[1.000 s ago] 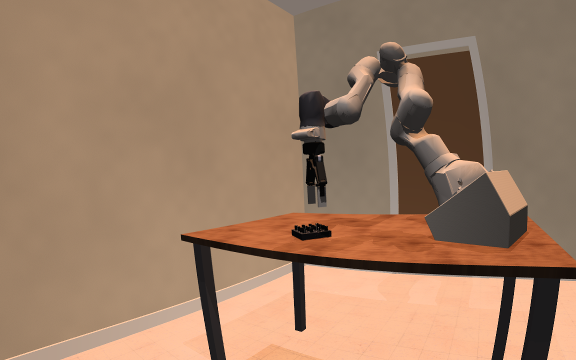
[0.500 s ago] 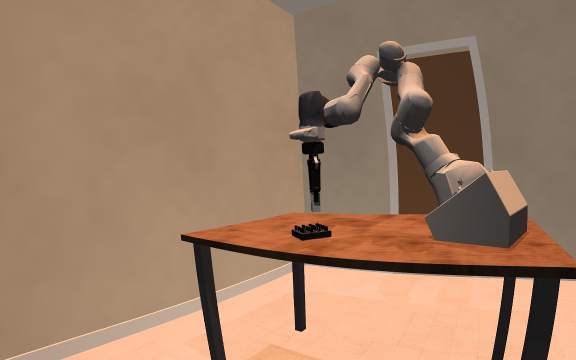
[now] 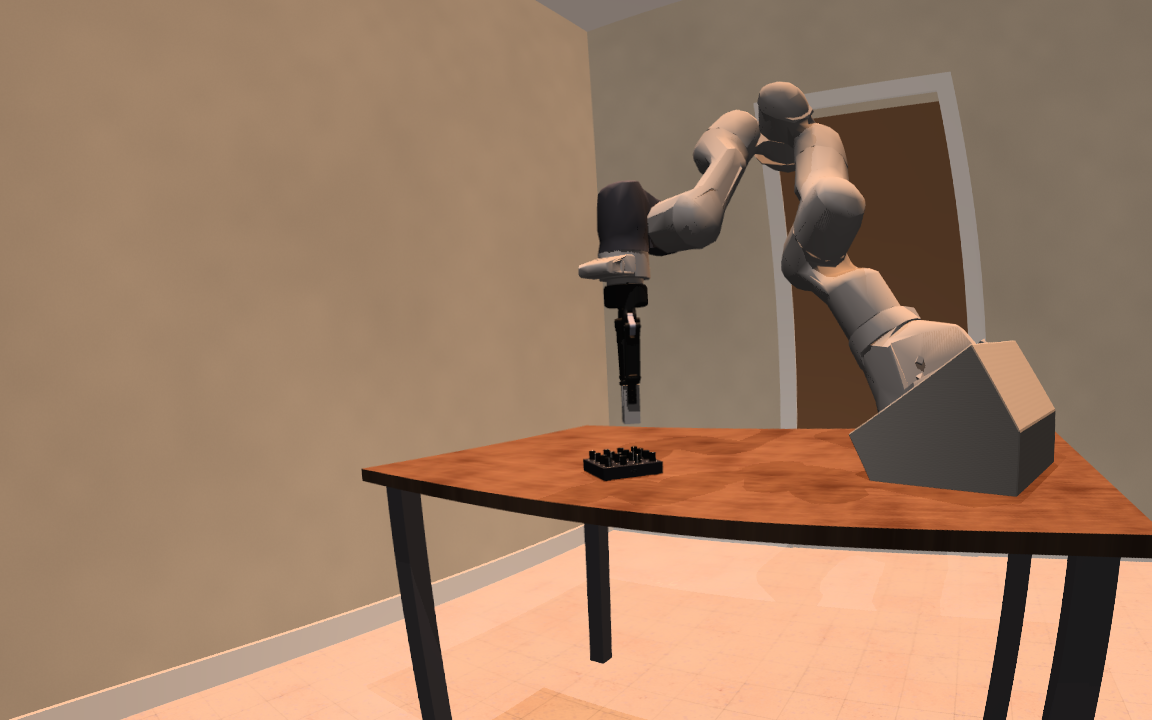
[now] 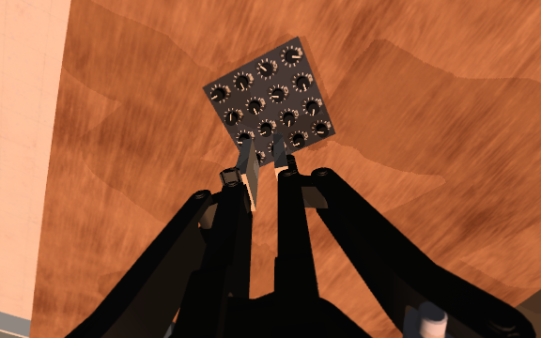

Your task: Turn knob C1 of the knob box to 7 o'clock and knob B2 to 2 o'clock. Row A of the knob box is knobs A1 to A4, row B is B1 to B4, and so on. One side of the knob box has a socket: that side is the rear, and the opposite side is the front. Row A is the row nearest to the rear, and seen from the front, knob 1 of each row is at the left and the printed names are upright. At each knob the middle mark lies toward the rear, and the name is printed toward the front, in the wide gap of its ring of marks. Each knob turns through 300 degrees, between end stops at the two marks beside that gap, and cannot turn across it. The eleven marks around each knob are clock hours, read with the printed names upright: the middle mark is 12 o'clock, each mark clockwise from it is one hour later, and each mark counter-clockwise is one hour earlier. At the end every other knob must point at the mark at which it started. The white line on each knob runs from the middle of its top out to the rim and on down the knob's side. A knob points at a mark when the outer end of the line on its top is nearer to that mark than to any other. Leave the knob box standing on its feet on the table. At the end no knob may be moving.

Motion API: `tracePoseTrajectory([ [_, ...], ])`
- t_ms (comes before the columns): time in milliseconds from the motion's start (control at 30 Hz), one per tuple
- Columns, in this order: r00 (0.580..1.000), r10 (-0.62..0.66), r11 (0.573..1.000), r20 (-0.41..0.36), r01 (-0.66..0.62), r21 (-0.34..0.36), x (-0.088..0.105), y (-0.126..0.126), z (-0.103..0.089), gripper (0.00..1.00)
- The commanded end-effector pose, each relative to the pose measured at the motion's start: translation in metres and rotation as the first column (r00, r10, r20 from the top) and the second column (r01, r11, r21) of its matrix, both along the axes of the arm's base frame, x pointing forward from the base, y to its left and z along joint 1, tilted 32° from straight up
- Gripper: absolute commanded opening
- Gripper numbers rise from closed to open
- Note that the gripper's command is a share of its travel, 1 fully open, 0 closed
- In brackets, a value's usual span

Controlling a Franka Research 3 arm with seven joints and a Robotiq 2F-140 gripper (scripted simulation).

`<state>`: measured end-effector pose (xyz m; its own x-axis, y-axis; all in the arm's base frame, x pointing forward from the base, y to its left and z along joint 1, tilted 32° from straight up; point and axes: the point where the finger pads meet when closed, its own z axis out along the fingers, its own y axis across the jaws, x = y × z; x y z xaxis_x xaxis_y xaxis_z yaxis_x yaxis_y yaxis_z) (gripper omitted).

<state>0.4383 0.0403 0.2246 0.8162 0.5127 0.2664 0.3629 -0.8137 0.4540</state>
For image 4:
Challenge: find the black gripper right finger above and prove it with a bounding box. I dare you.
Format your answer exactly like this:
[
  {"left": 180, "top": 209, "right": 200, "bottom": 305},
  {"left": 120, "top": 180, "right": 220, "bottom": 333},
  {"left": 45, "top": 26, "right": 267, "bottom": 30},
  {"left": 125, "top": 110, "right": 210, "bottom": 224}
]
[{"left": 271, "top": 132, "right": 536, "bottom": 338}]

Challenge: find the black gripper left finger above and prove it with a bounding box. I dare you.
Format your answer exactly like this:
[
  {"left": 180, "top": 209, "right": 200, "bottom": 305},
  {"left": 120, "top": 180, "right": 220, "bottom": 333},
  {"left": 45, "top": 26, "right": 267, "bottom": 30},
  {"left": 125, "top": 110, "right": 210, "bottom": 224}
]
[{"left": 64, "top": 138, "right": 259, "bottom": 338}]

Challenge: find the dark grey knob box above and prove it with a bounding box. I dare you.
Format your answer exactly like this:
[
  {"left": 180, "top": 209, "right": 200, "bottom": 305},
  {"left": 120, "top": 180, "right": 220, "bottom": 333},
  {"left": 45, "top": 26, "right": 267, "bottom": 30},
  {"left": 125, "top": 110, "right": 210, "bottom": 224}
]
[{"left": 202, "top": 37, "right": 336, "bottom": 167}]

